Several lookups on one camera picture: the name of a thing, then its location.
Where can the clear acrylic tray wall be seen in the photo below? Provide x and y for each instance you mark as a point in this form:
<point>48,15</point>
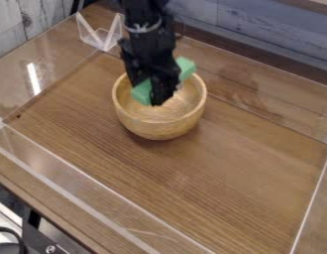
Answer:
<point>226,190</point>

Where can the clear acrylic corner bracket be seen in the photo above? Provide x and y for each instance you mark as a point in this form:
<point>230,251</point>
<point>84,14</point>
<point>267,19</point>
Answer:
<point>100,38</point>

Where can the black table leg bracket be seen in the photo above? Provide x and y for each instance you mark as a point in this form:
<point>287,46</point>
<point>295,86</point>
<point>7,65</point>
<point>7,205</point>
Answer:
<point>38,242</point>

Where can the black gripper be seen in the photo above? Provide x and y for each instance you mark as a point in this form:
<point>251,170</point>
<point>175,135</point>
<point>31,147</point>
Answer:
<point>147,53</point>

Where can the brown wooden bowl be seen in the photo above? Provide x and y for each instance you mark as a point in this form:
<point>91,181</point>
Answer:
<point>161,122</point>

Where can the green rectangular block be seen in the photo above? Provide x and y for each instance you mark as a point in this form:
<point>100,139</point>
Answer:
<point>141,92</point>

